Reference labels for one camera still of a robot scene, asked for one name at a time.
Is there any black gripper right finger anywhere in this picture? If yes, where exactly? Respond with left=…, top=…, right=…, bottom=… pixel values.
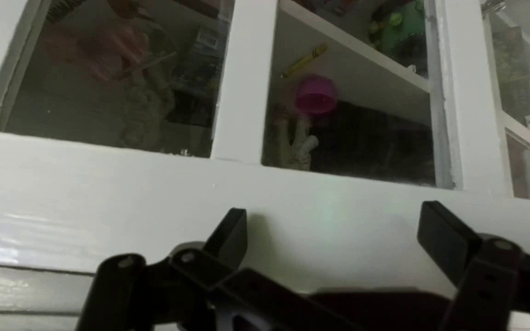
left=417, top=200, right=530, bottom=331

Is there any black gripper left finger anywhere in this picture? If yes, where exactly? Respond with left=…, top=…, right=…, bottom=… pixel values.
left=78, top=205, right=354, bottom=331

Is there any small pink plastic bowl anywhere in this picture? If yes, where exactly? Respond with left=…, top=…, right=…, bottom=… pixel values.
left=293, top=73, right=339, bottom=117

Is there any black pouch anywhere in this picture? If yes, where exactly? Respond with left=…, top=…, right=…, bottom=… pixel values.
left=319, top=99, right=437, bottom=183

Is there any white coral figure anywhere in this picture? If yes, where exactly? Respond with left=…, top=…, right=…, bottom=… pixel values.
left=273, top=115, right=321, bottom=167

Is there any green plastic toy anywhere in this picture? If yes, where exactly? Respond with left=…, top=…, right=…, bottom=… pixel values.
left=367, top=0, right=430, bottom=62

